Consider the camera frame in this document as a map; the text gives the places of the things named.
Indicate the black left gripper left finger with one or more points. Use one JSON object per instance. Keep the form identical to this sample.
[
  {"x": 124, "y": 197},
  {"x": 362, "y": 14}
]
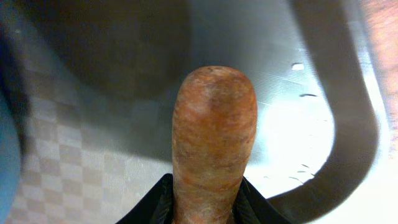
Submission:
[{"x": 156, "y": 207}]

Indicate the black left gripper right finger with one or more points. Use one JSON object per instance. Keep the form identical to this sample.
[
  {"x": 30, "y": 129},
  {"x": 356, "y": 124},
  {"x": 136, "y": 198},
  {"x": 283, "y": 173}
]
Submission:
[{"x": 250, "y": 207}]

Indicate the orange carrot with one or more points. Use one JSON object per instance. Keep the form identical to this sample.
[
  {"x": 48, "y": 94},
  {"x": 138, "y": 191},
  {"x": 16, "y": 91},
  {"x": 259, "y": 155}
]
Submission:
[{"x": 213, "y": 131}]

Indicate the large dark blue plate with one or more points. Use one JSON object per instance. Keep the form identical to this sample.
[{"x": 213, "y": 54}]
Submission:
[{"x": 10, "y": 159}]

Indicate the dark brown serving tray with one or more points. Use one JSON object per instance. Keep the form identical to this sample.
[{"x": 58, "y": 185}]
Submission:
[{"x": 92, "y": 87}]

